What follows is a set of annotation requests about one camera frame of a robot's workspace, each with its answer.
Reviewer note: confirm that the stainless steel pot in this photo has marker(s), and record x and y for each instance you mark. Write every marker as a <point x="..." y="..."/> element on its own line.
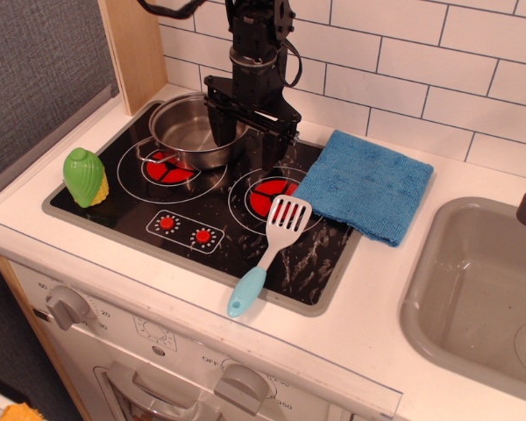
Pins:
<point x="181" y="135"/>

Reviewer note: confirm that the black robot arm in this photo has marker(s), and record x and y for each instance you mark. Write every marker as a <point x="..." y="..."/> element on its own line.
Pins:
<point x="259" y="31"/>

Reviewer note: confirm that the grey timer knob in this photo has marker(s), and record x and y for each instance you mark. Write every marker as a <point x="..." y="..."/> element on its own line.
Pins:
<point x="67" y="307"/>

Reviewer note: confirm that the yellow object at corner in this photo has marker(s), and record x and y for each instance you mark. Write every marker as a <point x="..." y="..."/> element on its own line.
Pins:
<point x="21" y="412"/>

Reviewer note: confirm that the green yellow toy corn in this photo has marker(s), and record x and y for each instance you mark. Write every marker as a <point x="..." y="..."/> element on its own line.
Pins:
<point x="85" y="177"/>

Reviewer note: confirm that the grey oven temperature knob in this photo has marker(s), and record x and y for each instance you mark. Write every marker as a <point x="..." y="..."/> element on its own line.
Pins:
<point x="242" y="387"/>

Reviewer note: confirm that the wooden side post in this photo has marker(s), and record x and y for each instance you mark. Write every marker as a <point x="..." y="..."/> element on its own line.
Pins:
<point x="134" y="41"/>

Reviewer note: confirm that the blue folded towel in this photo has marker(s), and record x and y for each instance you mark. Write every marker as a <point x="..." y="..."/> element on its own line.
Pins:
<point x="371" y="188"/>

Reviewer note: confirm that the white spatula blue handle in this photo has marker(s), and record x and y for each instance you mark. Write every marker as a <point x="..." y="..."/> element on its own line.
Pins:
<point x="286" y="220"/>

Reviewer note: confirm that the grey oven door handle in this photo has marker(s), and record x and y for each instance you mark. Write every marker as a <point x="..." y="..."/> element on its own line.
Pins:
<point x="137" y="400"/>

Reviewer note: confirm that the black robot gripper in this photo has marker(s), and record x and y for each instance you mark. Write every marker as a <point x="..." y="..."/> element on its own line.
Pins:
<point x="254" y="97"/>

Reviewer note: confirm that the red stove knob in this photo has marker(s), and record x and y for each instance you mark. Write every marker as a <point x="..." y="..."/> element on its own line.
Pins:
<point x="167" y="223"/>
<point x="203" y="237"/>

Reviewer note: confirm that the black toy stovetop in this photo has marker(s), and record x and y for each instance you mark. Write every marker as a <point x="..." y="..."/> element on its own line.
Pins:
<point x="232" y="202"/>

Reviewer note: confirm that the left red stove knob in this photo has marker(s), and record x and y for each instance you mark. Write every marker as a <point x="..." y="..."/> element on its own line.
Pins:
<point x="167" y="223"/>

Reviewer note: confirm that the grey toy sink basin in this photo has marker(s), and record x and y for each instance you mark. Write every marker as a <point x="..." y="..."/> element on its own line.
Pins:
<point x="465" y="309"/>

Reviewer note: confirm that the right red stove knob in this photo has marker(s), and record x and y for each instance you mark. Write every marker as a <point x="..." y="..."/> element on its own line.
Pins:
<point x="203" y="237"/>

